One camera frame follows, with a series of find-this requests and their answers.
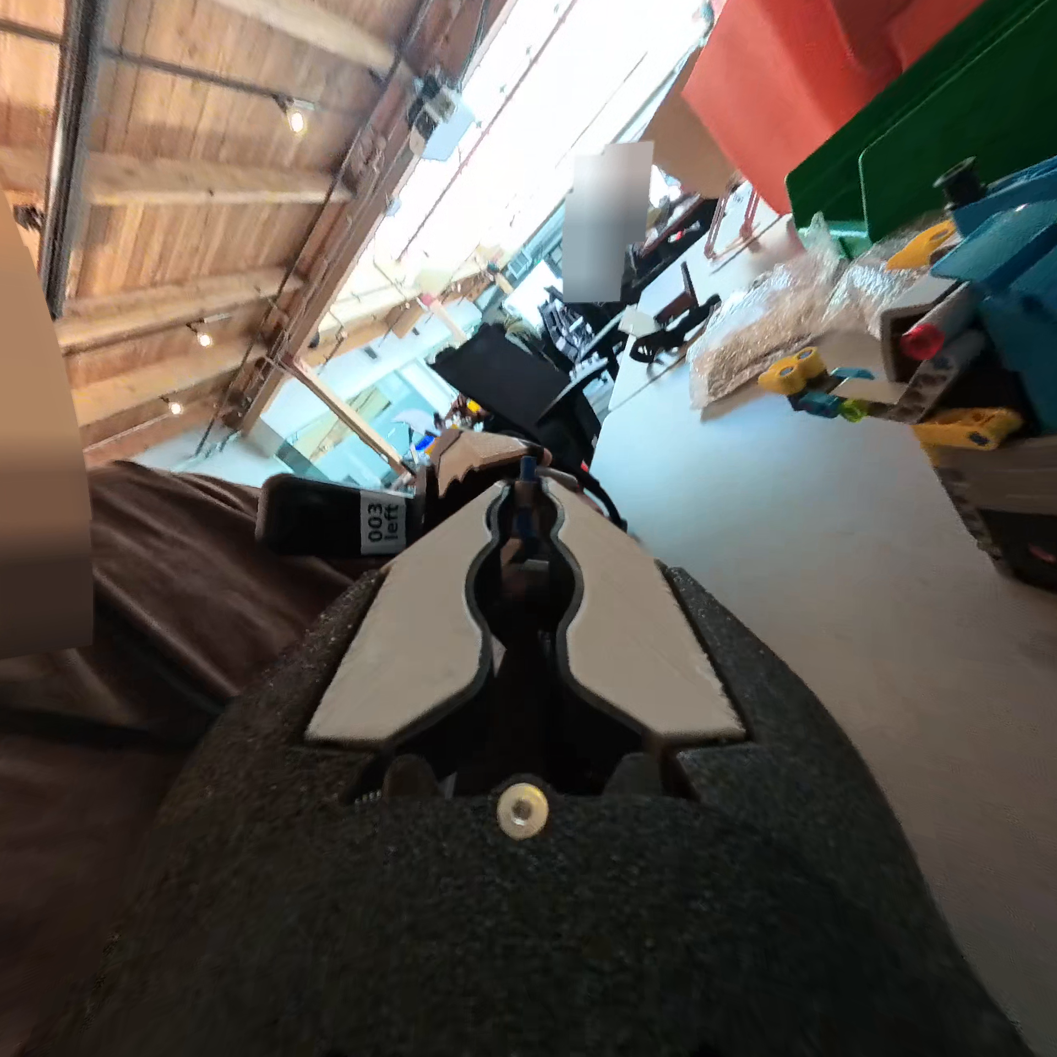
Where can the person's brown shirt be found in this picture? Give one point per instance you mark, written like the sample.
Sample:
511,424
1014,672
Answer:
165,619

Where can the ceiling spot light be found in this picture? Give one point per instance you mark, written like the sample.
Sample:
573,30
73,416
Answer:
295,122
204,338
175,406

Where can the black office chair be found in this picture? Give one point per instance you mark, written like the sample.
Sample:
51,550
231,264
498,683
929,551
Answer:
512,380

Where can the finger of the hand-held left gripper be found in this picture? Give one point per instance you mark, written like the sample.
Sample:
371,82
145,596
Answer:
487,458

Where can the toy brick robot model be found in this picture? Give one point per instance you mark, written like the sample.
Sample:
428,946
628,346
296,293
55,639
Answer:
1007,355

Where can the green storage bin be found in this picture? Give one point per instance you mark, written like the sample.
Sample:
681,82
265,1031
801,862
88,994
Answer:
950,124

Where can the orange storage bin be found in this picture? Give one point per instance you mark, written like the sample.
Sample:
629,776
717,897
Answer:
784,91

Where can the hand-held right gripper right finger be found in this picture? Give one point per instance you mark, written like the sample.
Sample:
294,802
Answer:
652,652

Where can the white ceiling unit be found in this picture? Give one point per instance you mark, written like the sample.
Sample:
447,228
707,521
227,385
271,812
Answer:
442,120

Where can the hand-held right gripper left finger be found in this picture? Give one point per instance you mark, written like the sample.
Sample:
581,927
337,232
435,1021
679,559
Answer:
396,661

